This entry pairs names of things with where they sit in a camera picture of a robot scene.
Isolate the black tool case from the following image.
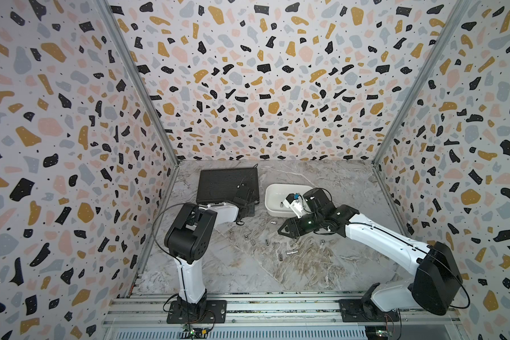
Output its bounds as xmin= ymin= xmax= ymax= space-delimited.
xmin=195 ymin=167 xmax=260 ymax=205

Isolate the white plastic storage box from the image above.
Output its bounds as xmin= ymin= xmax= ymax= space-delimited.
xmin=264 ymin=184 xmax=312 ymax=218

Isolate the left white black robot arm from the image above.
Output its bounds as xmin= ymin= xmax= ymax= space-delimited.
xmin=164 ymin=184 xmax=258 ymax=307

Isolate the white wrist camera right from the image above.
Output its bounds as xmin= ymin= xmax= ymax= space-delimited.
xmin=282 ymin=194 xmax=310 ymax=218

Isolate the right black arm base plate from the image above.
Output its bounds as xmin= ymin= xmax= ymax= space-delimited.
xmin=339 ymin=299 xmax=400 ymax=322

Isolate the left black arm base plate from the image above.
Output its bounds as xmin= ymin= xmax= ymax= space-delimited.
xmin=167 ymin=299 xmax=228 ymax=324

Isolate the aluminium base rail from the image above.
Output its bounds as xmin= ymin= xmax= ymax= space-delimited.
xmin=103 ymin=291 xmax=468 ymax=339

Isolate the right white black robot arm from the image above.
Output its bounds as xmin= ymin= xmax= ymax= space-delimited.
xmin=278 ymin=188 xmax=463 ymax=321

